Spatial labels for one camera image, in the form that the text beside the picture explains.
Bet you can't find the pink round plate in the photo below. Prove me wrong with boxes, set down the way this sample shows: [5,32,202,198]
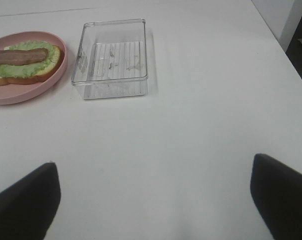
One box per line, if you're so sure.
[0,31,68,105]

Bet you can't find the clear right plastic tray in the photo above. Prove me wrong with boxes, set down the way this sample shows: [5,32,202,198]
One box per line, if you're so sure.
[71,18,148,100]

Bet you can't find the green lettuce leaf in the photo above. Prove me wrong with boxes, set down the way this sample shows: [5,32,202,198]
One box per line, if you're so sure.
[0,40,62,78]

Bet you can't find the tray bacon strip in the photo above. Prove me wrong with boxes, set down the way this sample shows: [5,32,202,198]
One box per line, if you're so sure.
[0,48,48,66]

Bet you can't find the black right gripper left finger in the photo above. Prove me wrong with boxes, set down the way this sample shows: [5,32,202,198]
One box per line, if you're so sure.
[0,162,61,240]

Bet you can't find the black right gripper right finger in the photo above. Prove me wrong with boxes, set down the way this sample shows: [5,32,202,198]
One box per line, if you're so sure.
[250,153,302,240]

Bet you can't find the bread slice sandwich base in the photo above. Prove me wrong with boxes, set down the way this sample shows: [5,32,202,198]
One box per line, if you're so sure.
[0,41,65,86]

